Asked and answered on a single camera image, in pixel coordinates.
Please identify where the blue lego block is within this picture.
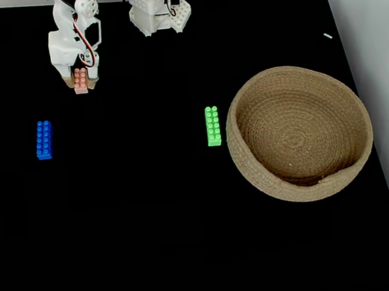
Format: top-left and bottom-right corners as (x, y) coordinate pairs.
(33, 119), (56, 161)

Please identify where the woven rope basket tray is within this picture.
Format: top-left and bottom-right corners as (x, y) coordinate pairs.
(219, 58), (379, 209)

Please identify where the pink lego block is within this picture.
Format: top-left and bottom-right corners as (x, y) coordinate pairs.
(72, 66), (90, 95)

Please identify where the green lego block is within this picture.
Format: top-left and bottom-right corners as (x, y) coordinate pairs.
(204, 104), (223, 148)

